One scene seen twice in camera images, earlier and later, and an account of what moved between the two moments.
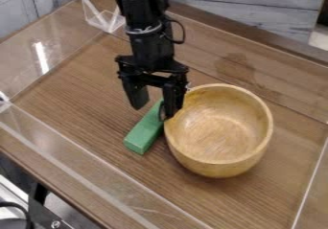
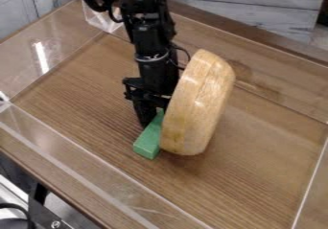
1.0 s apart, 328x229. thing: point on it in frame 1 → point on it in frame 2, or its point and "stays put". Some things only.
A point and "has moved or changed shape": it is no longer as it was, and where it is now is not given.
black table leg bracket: x=42 y=217 stays put
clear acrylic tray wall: x=78 y=177 stays put
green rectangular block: x=145 y=132 has moved or changed shape
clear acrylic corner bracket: x=103 y=20 stays put
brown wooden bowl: x=221 y=131 has moved or changed shape
